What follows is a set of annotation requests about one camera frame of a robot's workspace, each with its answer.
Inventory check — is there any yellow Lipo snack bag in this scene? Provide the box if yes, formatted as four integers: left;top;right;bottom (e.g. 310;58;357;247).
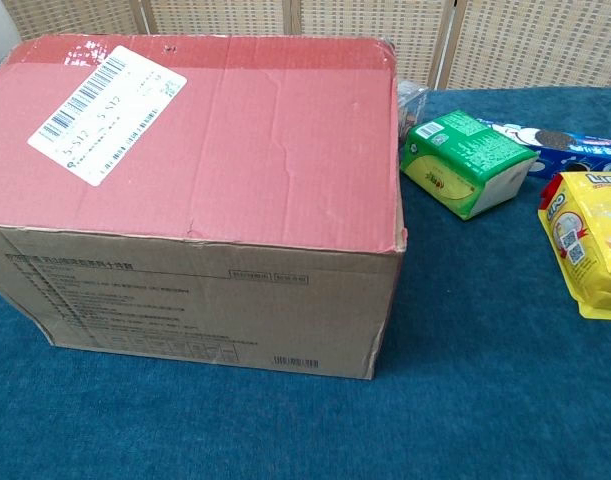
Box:
537;171;611;320

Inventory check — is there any dark blue table cloth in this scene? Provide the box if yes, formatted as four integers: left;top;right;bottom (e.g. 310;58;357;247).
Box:
0;87;611;480

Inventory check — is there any woven rattan folding screen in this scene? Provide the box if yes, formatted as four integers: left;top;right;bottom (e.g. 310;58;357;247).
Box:
2;0;611;91

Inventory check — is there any blue Oreo cookie package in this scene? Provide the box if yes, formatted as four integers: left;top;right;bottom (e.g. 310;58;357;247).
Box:
477;118;611;181

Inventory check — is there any clear plastic snack container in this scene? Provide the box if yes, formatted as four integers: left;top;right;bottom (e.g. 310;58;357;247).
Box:
397;80;430;139

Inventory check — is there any large brown cardboard box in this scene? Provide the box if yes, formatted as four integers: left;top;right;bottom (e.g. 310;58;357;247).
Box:
0;33;409;380

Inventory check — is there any green tissue pack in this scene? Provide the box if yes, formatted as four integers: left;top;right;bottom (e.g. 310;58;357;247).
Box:
401;109;540;222

